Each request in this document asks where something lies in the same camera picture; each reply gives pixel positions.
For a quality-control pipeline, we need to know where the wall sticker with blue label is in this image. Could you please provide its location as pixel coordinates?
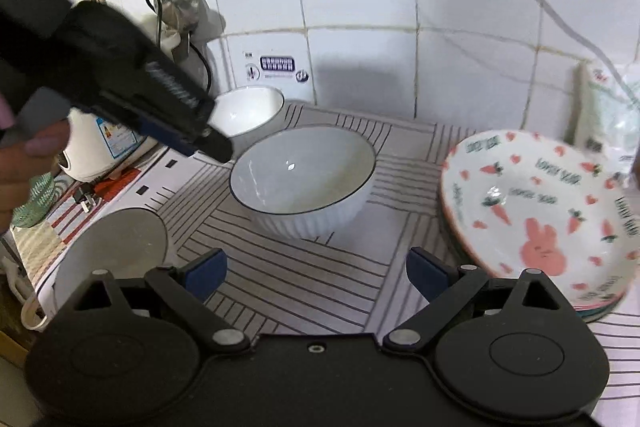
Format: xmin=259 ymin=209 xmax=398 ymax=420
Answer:
xmin=244 ymin=52 xmax=310 ymax=84

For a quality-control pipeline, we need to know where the white rice cooker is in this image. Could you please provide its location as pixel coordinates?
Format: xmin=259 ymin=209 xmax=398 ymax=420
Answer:
xmin=55 ymin=12 xmax=211 ymax=182

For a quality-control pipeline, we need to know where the white cord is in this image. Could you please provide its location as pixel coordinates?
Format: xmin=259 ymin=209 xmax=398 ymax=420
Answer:
xmin=0 ymin=252 xmax=53 ymax=334

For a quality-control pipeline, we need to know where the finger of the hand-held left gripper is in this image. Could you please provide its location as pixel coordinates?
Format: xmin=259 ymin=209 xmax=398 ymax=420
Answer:
xmin=132 ymin=106 xmax=235 ymax=162

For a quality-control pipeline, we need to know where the red striped cloth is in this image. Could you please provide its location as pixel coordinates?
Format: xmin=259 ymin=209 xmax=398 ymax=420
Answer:
xmin=47 ymin=147 xmax=168 ymax=240

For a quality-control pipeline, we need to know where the black rice cooker cable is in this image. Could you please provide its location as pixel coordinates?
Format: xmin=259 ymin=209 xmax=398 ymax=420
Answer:
xmin=145 ymin=0 xmax=213 ymax=100

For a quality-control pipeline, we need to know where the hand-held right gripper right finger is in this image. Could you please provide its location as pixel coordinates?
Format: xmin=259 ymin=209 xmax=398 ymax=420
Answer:
xmin=381 ymin=247 xmax=565 ymax=355

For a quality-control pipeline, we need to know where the white ribbed bowl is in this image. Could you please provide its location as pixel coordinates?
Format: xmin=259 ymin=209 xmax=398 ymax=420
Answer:
xmin=207 ymin=85 xmax=286 ymax=138
xmin=229 ymin=125 xmax=377 ymax=242
xmin=52 ymin=207 xmax=170 ymax=314

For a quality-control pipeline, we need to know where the pink rabbit carrot plate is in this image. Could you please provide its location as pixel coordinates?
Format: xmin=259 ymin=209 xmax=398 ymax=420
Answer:
xmin=439 ymin=130 xmax=640 ymax=308

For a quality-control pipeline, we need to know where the black charger cable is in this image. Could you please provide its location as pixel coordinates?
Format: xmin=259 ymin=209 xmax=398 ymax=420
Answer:
xmin=450 ymin=0 xmax=640 ymax=75

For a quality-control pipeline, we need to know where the clear plastic seasoning bag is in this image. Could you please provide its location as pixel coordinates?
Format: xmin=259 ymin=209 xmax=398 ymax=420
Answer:
xmin=572 ymin=61 xmax=640 ymax=190

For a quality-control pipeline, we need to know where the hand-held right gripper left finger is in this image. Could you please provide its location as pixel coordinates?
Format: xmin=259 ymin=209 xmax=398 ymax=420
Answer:
xmin=74 ymin=248 xmax=252 ymax=355

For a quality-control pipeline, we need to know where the striped tablecloth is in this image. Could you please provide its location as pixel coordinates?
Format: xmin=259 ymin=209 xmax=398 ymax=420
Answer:
xmin=127 ymin=102 xmax=640 ymax=360

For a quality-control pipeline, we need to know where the green plastic basket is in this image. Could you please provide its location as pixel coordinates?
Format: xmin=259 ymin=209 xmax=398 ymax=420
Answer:
xmin=10 ymin=172 xmax=57 ymax=229

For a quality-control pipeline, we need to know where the black power plug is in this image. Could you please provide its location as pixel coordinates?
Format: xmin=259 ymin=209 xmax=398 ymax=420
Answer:
xmin=71 ymin=186 xmax=99 ymax=214

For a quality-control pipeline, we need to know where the person's left hand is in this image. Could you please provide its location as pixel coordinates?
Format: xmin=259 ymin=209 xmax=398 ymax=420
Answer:
xmin=0 ymin=99 xmax=72 ymax=233

